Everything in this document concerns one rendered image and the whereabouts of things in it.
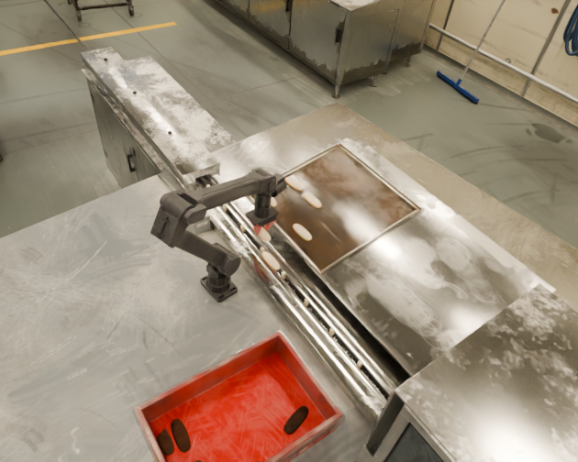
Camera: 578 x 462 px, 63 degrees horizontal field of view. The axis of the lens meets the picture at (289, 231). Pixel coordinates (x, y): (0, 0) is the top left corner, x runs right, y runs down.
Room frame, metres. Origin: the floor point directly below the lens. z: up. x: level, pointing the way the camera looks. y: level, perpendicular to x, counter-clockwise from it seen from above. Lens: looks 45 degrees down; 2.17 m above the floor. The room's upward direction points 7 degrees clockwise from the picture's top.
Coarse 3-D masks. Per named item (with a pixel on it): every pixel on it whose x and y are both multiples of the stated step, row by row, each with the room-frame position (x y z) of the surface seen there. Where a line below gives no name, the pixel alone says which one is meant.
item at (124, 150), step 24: (144, 72) 2.49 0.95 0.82; (96, 96) 2.33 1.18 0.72; (168, 96) 2.27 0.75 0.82; (96, 120) 2.43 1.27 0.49; (120, 120) 2.04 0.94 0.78; (192, 120) 2.06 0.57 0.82; (120, 144) 2.11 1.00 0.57; (144, 144) 1.81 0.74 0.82; (216, 144) 1.88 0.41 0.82; (120, 168) 2.19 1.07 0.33; (144, 168) 1.85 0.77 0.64
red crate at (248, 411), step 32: (224, 384) 0.65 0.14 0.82; (256, 384) 0.67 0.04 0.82; (288, 384) 0.68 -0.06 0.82; (160, 416) 0.54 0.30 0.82; (192, 416) 0.55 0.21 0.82; (224, 416) 0.56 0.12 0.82; (256, 416) 0.57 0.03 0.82; (288, 416) 0.58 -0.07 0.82; (320, 416) 0.59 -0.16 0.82; (192, 448) 0.46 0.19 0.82; (224, 448) 0.47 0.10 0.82; (256, 448) 0.48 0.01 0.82
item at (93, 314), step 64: (128, 192) 1.45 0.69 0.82; (0, 256) 1.04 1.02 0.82; (64, 256) 1.07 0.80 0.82; (128, 256) 1.11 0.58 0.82; (192, 256) 1.15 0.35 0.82; (0, 320) 0.78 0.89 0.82; (64, 320) 0.81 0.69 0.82; (128, 320) 0.84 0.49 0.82; (192, 320) 0.87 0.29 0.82; (256, 320) 0.90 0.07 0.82; (0, 384) 0.57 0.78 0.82; (64, 384) 0.60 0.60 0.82; (128, 384) 0.62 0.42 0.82; (0, 448) 0.40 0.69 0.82; (64, 448) 0.42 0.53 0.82; (128, 448) 0.44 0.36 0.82; (320, 448) 0.50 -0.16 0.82
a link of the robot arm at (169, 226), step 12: (168, 204) 0.89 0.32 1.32; (180, 204) 0.89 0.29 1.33; (192, 204) 0.90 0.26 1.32; (156, 216) 0.88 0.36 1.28; (168, 216) 0.87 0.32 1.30; (180, 216) 0.86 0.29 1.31; (156, 228) 0.86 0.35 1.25; (168, 228) 0.85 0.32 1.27; (180, 228) 0.85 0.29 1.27; (168, 240) 0.83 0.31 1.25; (180, 240) 0.86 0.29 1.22; (192, 240) 0.90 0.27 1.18; (204, 240) 0.96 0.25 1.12; (192, 252) 0.90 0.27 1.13; (204, 252) 0.94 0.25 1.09; (216, 252) 0.98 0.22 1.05; (216, 264) 0.97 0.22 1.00; (228, 264) 0.99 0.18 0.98; (228, 276) 0.99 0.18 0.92
